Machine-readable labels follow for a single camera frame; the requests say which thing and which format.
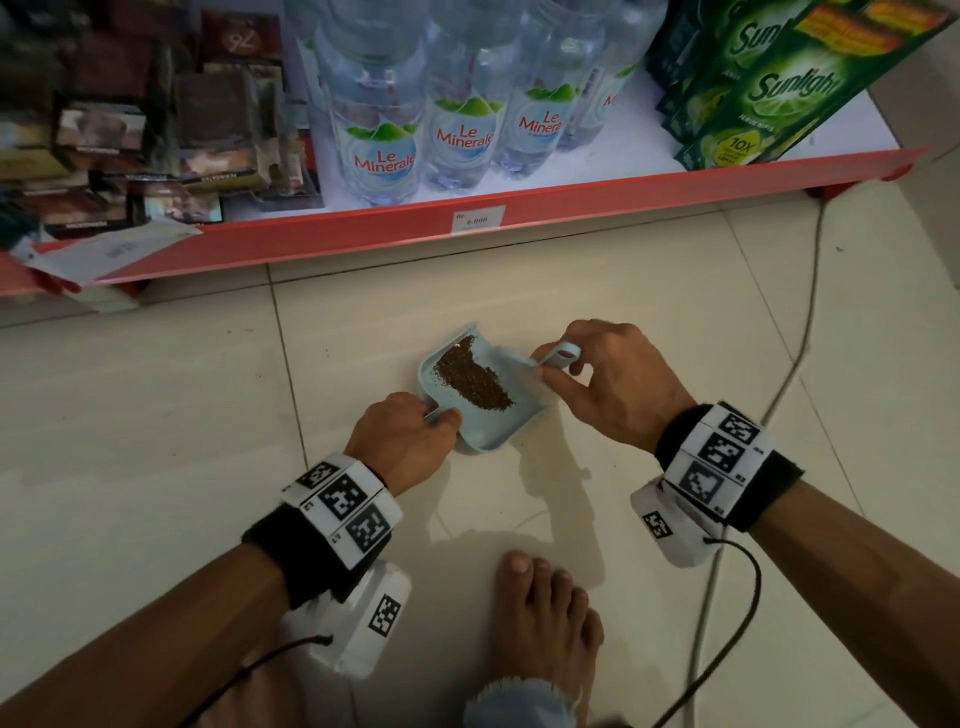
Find person's left hand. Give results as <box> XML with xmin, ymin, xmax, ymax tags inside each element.
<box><xmin>343</xmin><ymin>392</ymin><xmax>464</xmax><ymax>498</ymax></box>

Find person's right hand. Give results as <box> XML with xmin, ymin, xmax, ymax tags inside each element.
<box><xmin>533</xmin><ymin>320</ymin><xmax>699</xmax><ymax>455</ymax></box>

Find brown granules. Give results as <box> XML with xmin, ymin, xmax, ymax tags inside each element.
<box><xmin>433</xmin><ymin>335</ymin><xmax>515</xmax><ymax>412</ymax></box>

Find light blue plastic dustpan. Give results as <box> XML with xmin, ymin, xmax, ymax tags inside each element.
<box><xmin>416</xmin><ymin>322</ymin><xmax>549</xmax><ymax>455</ymax></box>

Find light blue brush white bristles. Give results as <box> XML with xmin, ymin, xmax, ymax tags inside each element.
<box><xmin>487</xmin><ymin>341</ymin><xmax>584</xmax><ymax>376</ymax></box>

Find red edged store shelf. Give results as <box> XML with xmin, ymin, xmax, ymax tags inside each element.
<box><xmin>0</xmin><ymin>0</ymin><xmax>931</xmax><ymax>301</ymax></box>

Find person's left forearm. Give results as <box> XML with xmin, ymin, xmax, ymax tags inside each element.
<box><xmin>0</xmin><ymin>543</ymin><xmax>292</xmax><ymax>728</ymax></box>

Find person's right forearm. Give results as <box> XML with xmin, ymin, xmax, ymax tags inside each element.
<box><xmin>749</xmin><ymin>479</ymin><xmax>960</xmax><ymax>728</ymax></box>

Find person's right foot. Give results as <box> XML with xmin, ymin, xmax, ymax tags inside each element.
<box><xmin>488</xmin><ymin>551</ymin><xmax>605</xmax><ymax>703</ymax></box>

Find black left wristband with markers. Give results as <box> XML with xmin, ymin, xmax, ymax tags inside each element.
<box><xmin>241</xmin><ymin>452</ymin><xmax>405</xmax><ymax>610</ymax></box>

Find black wristband with markers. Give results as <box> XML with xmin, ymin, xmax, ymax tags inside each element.
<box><xmin>241</xmin><ymin>452</ymin><xmax>405</xmax><ymax>610</ymax></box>
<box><xmin>654</xmin><ymin>401</ymin><xmax>805</xmax><ymax>534</ymax></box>

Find black right wristband with markers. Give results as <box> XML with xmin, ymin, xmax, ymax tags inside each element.
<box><xmin>654</xmin><ymin>401</ymin><xmax>805</xmax><ymax>534</ymax></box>

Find fuzzy blue right trouser cuff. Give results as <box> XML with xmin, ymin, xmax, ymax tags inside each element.
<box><xmin>463</xmin><ymin>677</ymin><xmax>579</xmax><ymax>728</ymax></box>

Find stack of clear water bottles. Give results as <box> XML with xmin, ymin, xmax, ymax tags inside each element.
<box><xmin>284</xmin><ymin>0</ymin><xmax>669</xmax><ymax>208</ymax></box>

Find stack of dark green pouches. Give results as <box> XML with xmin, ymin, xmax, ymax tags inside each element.
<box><xmin>644</xmin><ymin>0</ymin><xmax>960</xmax><ymax>172</ymax></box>
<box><xmin>0</xmin><ymin>198</ymin><xmax>43</xmax><ymax>253</ymax></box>

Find pile of small brown packets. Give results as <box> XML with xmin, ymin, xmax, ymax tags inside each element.
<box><xmin>0</xmin><ymin>0</ymin><xmax>325</xmax><ymax>241</ymax></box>

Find grey floor cable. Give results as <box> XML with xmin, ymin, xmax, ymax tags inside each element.
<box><xmin>683</xmin><ymin>198</ymin><xmax>829</xmax><ymax>728</ymax></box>

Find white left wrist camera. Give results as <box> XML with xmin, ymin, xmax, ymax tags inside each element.
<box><xmin>284</xmin><ymin>558</ymin><xmax>414</xmax><ymax>680</ymax></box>

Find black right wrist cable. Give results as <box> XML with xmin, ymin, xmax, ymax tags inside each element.
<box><xmin>652</xmin><ymin>536</ymin><xmax>764</xmax><ymax>728</ymax></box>

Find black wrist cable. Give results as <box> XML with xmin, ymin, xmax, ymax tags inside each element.
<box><xmin>652</xmin><ymin>536</ymin><xmax>764</xmax><ymax>728</ymax></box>
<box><xmin>179</xmin><ymin>633</ymin><xmax>335</xmax><ymax>728</ymax></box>

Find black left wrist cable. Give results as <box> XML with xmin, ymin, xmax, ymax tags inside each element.
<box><xmin>179</xmin><ymin>633</ymin><xmax>335</xmax><ymax>728</ymax></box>

